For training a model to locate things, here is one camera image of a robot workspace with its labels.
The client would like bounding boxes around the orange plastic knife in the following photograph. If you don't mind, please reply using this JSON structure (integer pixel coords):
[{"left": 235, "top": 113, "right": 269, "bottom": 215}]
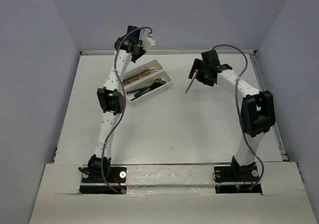
[{"left": 130, "top": 71, "right": 152, "bottom": 81}]

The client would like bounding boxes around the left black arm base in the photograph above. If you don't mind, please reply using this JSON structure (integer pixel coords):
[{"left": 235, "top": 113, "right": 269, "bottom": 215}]
[{"left": 78, "top": 155, "right": 127, "bottom": 195}]

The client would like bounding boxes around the copper round spoon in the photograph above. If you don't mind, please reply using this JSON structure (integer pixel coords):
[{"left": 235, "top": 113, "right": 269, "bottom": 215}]
[{"left": 185, "top": 69, "right": 198, "bottom": 94}]

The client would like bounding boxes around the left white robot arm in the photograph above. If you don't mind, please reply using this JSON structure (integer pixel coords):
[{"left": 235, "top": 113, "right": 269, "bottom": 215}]
[{"left": 86, "top": 25, "right": 156, "bottom": 182}]

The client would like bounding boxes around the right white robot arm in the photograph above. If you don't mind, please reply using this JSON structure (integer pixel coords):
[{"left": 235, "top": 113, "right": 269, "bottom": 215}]
[{"left": 188, "top": 50, "right": 276, "bottom": 183}]

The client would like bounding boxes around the silver spoon teal handle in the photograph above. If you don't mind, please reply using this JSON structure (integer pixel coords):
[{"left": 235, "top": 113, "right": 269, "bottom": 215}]
[{"left": 126, "top": 82, "right": 155, "bottom": 95}]

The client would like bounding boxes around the black measuring spoon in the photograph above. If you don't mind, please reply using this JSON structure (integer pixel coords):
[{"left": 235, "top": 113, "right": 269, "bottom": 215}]
[{"left": 131, "top": 83, "right": 162, "bottom": 101}]

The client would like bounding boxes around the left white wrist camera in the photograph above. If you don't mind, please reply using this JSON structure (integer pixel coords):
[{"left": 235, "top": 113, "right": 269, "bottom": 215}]
[{"left": 142, "top": 36, "right": 157, "bottom": 52}]

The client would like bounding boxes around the white front utensil tray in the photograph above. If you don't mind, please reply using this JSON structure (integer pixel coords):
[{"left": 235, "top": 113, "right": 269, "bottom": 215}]
[{"left": 124, "top": 70, "right": 172, "bottom": 107}]

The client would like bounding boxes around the teal plastic knife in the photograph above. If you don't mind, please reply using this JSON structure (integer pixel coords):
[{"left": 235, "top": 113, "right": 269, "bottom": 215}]
[
  {"left": 123, "top": 71, "right": 151, "bottom": 83},
  {"left": 140, "top": 68, "right": 158, "bottom": 74}
]

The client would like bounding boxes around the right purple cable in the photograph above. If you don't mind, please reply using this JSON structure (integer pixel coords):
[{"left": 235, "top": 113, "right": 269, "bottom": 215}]
[{"left": 211, "top": 44, "right": 265, "bottom": 191}]

